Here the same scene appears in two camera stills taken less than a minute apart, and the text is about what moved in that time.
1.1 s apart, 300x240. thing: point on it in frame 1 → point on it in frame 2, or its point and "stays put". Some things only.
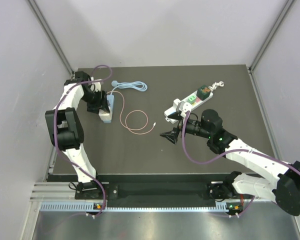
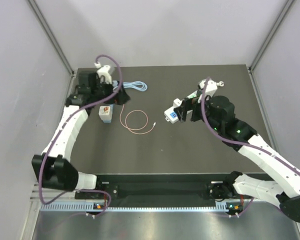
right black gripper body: (188, 126) → (196, 108)
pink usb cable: (130, 129) stays put
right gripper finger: (171, 136) → (181, 111)
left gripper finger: (105, 106) → (121, 97)
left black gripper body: (94, 101) → (105, 90)
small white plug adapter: (106, 117) stays put
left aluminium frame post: (40, 16) stays put
